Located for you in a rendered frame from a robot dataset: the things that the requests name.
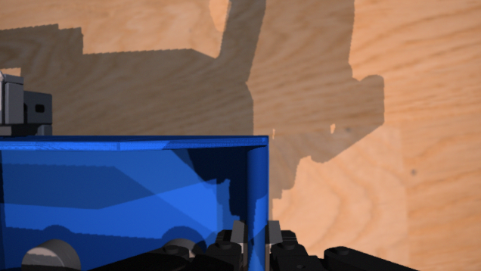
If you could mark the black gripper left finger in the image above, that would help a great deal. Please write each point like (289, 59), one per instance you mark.
(223, 255)

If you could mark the grey metal disc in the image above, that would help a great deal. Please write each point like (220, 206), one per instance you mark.
(190, 245)
(52, 255)

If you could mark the blue bin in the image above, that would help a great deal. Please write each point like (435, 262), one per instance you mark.
(112, 196)

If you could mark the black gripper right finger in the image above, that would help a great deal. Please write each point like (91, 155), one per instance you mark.
(289, 256)

